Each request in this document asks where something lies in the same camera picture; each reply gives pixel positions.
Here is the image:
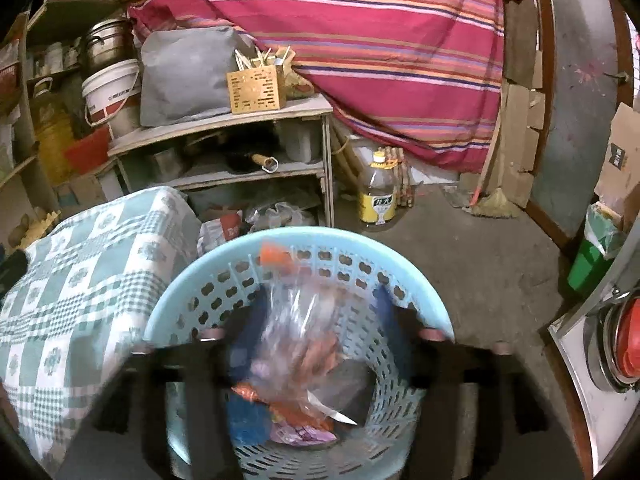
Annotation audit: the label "wooden shelf unit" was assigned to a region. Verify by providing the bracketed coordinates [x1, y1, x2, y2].
[0, 0, 66, 241]

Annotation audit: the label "orange snack packet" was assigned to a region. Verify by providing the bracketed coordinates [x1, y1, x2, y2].
[231, 381, 335, 433]

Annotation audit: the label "wooden side cabinet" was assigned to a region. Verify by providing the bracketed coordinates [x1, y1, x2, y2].
[107, 92, 336, 228]

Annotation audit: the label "cardboard sheets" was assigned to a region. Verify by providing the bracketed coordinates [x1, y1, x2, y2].
[500, 5, 546, 211]

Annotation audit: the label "clear plastic bags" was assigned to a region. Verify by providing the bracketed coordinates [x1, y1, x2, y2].
[245, 202, 318, 231]

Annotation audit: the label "grey metal door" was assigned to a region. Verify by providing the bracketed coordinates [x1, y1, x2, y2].
[530, 0, 636, 246]

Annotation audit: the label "yellow oil jug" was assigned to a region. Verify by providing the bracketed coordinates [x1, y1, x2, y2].
[30, 77, 76, 173]

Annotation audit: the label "clear packet with red print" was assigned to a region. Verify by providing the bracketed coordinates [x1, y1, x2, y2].
[257, 242, 361, 426]

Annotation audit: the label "yellow egg tray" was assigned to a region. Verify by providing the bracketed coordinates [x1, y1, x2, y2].
[17, 210, 61, 251]

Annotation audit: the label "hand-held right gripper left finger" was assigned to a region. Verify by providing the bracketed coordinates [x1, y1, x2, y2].
[95, 310, 266, 480]

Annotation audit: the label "wooden chopstick holder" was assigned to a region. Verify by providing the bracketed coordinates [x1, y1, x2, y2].
[226, 45, 293, 115]

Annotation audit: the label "purple snack packet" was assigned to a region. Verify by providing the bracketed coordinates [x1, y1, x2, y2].
[270, 422, 338, 447]

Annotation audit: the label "steel cooking pot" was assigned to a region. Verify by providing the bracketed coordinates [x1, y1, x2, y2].
[80, 17, 136, 76]

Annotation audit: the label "red lidded steel pot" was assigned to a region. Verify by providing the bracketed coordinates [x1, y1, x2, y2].
[585, 290, 640, 393]

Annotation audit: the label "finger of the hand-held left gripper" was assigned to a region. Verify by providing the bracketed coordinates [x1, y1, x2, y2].
[0, 249, 31, 293]

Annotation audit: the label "red striped cloth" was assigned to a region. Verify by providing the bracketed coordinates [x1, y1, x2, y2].
[121, 0, 506, 173]

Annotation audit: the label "white plastic container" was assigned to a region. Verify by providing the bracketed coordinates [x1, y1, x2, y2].
[285, 120, 323, 163]

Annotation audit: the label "straw broom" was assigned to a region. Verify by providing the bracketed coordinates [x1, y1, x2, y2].
[470, 110, 521, 218]

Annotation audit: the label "black and white pouch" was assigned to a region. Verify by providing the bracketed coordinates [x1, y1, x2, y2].
[306, 357, 378, 427]

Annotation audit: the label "steel gas stove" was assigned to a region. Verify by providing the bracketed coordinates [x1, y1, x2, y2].
[547, 240, 640, 480]

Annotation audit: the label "bundle of brown sticks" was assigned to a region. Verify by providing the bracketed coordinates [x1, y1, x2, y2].
[377, 146, 413, 208]

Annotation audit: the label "green plastic bin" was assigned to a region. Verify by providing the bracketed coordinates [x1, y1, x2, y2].
[567, 202, 626, 296]

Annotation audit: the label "red scalloped plastic basket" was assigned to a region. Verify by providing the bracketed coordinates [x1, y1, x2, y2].
[64, 125, 113, 173]

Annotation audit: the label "white plastic bucket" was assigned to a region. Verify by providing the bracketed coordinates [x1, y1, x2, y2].
[81, 58, 142, 128]

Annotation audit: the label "green checkered tablecloth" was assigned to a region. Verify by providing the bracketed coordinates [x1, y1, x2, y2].
[0, 186, 203, 476]

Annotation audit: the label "black pan with wooden handle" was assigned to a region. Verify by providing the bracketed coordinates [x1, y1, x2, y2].
[225, 137, 278, 175]

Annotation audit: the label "clear oil bottle yellow label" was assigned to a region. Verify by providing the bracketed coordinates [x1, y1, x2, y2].
[356, 152, 399, 231]

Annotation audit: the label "large cardboard box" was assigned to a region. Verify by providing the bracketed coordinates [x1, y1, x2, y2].
[595, 102, 640, 221]

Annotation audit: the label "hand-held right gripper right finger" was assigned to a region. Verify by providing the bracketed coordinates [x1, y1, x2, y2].
[375, 287, 551, 480]

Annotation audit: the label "light blue plastic basket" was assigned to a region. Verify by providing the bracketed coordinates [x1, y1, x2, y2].
[143, 226, 456, 480]

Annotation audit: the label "red and white plastic bag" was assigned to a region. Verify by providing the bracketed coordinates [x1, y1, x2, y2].
[197, 210, 246, 256]

